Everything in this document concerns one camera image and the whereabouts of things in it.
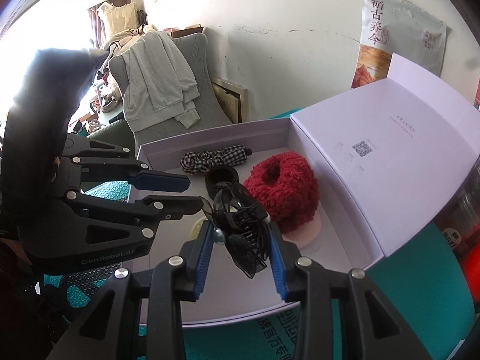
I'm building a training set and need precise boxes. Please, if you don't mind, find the red fluffy scrunchie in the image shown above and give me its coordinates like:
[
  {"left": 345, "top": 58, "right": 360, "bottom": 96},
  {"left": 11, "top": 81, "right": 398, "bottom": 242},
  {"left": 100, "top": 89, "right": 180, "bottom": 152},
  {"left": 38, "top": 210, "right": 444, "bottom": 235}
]
[{"left": 243, "top": 151, "right": 320, "bottom": 233}]

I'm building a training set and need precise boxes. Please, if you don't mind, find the light grey sweatshirt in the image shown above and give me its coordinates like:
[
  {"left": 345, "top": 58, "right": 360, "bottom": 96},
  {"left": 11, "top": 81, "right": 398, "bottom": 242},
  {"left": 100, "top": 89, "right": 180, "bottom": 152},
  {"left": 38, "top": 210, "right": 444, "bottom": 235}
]
[{"left": 121, "top": 31, "right": 200, "bottom": 132}]

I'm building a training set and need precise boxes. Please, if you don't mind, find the wooden picture frame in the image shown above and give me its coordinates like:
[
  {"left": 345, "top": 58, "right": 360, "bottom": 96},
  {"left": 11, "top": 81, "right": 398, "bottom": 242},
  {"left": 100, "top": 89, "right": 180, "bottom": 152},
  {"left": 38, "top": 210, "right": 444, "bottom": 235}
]
[{"left": 210, "top": 76, "right": 249, "bottom": 124}]

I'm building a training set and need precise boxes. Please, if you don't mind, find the black elastic hair band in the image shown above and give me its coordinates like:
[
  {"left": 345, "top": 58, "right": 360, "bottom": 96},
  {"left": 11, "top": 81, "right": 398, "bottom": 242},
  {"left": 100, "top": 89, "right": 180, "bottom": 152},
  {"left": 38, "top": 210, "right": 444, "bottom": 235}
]
[{"left": 205, "top": 165, "right": 239, "bottom": 199}]

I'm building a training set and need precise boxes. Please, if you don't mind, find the white open gift box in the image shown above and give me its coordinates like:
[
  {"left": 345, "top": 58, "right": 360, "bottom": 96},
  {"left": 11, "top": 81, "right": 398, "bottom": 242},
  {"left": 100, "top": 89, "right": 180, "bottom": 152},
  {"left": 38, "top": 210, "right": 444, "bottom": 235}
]
[{"left": 127, "top": 53, "right": 480, "bottom": 329}]

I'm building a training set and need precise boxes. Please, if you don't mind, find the cream plastic hair claw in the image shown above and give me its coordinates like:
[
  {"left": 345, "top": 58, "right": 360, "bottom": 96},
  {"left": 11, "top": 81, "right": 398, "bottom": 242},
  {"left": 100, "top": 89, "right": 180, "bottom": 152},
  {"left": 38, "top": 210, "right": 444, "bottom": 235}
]
[{"left": 190, "top": 216, "right": 208, "bottom": 240}]

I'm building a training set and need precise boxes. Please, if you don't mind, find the pink oval soap case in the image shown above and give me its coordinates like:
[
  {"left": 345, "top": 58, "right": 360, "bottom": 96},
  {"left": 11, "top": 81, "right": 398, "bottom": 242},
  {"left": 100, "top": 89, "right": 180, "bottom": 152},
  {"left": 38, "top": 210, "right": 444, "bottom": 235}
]
[{"left": 282, "top": 211, "right": 321, "bottom": 249}]

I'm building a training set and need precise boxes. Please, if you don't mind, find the white orange food pouch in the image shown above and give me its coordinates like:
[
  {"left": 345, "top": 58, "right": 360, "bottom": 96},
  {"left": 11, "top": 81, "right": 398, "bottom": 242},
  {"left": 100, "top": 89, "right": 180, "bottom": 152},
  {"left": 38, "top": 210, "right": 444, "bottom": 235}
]
[{"left": 352, "top": 0, "right": 448, "bottom": 89}]

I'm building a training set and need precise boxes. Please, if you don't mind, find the red cylindrical canister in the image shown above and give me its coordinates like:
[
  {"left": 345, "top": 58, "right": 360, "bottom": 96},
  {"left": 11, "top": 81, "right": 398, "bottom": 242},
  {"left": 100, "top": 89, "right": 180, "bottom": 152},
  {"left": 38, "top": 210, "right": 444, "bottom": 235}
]
[{"left": 460, "top": 246, "right": 480, "bottom": 302}]

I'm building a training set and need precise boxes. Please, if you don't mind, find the dark glass jar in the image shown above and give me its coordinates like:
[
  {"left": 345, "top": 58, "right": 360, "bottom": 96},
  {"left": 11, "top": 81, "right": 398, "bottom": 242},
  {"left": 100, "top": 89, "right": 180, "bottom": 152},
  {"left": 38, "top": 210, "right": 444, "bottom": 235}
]
[{"left": 433, "top": 160, "right": 479, "bottom": 256}]

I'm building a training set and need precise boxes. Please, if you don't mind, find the black lace hair bow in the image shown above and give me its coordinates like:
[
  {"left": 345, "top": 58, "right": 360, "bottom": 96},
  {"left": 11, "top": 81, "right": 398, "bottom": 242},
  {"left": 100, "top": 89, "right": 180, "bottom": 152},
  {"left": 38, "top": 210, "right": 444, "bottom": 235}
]
[{"left": 202, "top": 183, "right": 269, "bottom": 279}]

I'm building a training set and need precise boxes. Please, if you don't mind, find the grey chair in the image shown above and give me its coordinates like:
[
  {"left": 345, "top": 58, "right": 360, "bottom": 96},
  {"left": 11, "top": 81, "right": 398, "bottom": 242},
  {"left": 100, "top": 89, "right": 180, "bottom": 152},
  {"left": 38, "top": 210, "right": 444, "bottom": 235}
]
[{"left": 109, "top": 31, "right": 231, "bottom": 148}]

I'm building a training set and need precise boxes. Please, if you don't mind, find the black white checkered scrunchie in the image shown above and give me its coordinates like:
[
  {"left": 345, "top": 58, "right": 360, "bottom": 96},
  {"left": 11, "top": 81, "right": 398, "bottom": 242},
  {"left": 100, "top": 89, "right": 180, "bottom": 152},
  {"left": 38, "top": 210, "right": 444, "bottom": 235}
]
[{"left": 180, "top": 145, "right": 253, "bottom": 175}]

